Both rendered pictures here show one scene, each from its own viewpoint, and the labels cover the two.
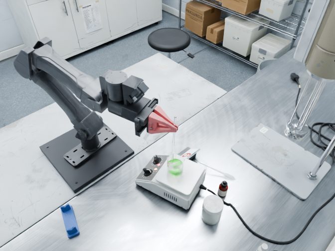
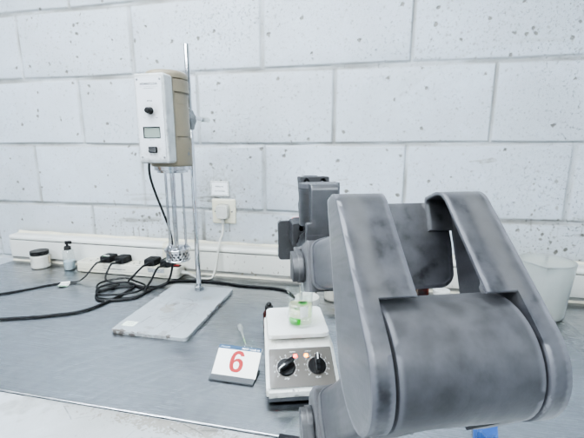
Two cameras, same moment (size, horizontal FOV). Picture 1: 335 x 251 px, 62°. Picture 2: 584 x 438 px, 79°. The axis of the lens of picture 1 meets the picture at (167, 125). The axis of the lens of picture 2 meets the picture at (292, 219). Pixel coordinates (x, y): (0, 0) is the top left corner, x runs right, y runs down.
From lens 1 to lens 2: 1.10 m
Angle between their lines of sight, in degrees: 105
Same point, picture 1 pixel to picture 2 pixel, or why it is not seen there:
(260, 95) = (13, 348)
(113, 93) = not seen: hidden behind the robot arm
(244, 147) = (178, 328)
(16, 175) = not seen: outside the picture
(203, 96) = (10, 420)
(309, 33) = (171, 128)
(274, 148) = (167, 311)
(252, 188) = (242, 314)
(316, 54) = (182, 144)
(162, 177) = (318, 328)
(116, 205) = not seen: hidden behind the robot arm
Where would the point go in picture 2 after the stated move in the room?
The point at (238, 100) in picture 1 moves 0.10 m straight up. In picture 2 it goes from (33, 368) to (25, 321)
